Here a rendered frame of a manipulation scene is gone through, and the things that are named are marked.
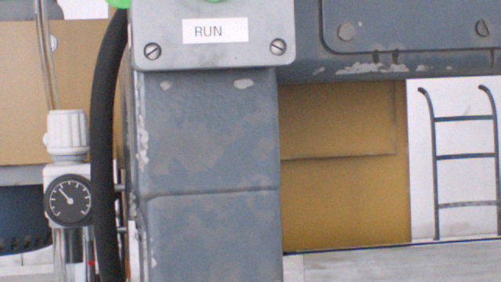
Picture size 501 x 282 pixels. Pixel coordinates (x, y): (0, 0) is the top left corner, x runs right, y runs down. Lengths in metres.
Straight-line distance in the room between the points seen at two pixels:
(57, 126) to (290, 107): 0.18
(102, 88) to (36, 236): 0.45
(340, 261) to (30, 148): 0.32
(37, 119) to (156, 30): 0.44
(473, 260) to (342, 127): 0.15
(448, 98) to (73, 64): 5.24
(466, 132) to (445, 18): 5.57
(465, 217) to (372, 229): 5.31
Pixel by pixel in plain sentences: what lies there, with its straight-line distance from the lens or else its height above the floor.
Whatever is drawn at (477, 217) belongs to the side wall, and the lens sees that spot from 6.16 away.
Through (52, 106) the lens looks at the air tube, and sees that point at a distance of 0.75.
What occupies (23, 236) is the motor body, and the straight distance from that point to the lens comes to 0.93.
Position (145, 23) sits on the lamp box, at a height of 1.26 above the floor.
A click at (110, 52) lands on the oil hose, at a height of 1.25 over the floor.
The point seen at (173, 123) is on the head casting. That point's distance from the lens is 0.49.
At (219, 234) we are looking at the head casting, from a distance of 0.50.
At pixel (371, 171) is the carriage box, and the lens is 0.82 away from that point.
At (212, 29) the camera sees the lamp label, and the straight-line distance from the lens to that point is 0.45.
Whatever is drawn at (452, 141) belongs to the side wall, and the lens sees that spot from 6.06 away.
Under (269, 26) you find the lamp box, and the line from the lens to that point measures 0.45.
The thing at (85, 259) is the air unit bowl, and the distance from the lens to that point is 0.71.
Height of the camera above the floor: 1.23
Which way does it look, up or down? 3 degrees down
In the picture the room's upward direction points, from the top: 2 degrees counter-clockwise
